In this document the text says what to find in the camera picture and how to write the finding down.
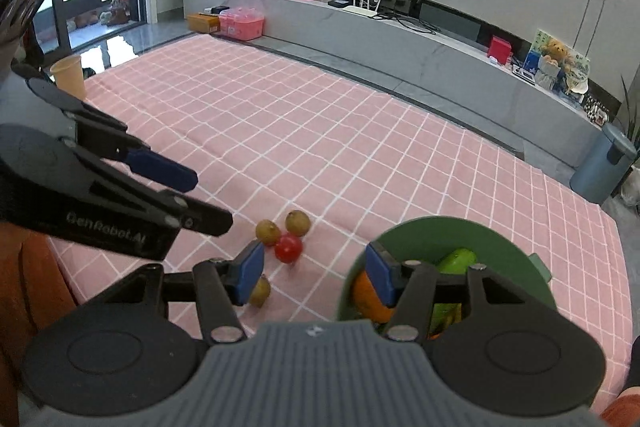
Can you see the green cucumber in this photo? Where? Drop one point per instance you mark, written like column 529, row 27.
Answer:
column 457, row 259

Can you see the blue-grey pedal trash can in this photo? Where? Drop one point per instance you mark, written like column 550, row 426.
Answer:
column 600, row 167

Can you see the white plastic bag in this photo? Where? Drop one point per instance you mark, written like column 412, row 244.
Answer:
column 632, row 189

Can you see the green printed card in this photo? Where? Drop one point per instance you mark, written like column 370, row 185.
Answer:
column 577, row 59

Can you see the brown paper cup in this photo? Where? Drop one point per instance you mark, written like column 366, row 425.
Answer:
column 68, row 77

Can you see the white cap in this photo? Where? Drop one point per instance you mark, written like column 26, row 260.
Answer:
column 579, row 83

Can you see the pink plastic storage box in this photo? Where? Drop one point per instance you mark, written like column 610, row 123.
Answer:
column 241, row 23

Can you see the small red box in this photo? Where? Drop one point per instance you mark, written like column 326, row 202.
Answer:
column 499, row 49

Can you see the long-leaf potted plant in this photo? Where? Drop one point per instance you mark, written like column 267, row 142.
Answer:
column 631, row 117

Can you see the orange fuzzy cloth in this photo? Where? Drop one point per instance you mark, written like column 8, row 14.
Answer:
column 625, row 414
column 30, row 307

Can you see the orange cardboard box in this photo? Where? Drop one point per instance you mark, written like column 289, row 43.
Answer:
column 202, row 23

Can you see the black rounded object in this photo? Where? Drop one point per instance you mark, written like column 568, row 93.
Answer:
column 634, row 357

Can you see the small red round fruit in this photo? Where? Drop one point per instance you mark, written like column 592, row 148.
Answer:
column 288, row 249

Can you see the marble television console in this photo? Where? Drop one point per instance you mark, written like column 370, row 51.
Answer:
column 380, row 52

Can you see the pink checkered tablecloth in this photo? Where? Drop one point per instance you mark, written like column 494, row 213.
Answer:
column 300, row 132

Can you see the flat black box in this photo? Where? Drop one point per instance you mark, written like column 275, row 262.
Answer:
column 339, row 3

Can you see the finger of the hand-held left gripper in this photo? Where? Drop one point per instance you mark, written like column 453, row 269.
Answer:
column 210, row 222
column 160, row 169

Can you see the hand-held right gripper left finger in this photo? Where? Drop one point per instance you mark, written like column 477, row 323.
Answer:
column 250, row 272

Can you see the teddy bear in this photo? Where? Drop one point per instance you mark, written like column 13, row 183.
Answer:
column 551, row 62

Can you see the green plastic colander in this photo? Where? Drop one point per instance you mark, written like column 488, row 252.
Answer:
column 405, row 232

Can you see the orange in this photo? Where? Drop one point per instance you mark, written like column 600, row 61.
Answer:
column 367, row 302

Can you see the dark grey speaker box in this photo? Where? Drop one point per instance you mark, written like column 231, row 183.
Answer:
column 450, row 21

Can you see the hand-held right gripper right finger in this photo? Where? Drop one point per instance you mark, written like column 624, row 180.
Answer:
column 380, row 272

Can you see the small brown round fruit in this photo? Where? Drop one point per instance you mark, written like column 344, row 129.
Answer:
column 297, row 223
column 261, row 292
column 267, row 232

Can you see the white router with antennas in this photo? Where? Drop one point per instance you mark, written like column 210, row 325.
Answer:
column 361, row 11

